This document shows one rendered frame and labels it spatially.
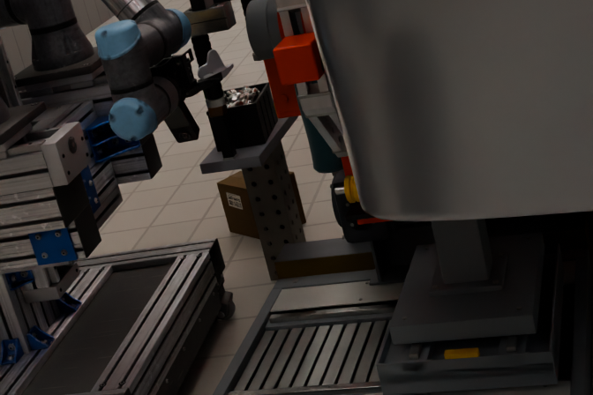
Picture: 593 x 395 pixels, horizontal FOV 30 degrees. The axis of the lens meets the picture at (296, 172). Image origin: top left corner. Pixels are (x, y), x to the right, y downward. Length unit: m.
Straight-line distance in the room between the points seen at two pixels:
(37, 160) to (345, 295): 0.97
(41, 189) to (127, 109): 0.45
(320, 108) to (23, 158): 0.60
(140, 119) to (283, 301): 1.16
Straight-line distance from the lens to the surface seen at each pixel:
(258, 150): 2.91
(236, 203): 3.57
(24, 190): 2.28
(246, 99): 2.98
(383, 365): 2.33
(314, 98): 2.09
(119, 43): 1.86
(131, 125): 1.87
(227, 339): 2.98
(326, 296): 2.88
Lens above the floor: 1.30
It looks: 19 degrees down
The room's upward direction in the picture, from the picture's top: 14 degrees counter-clockwise
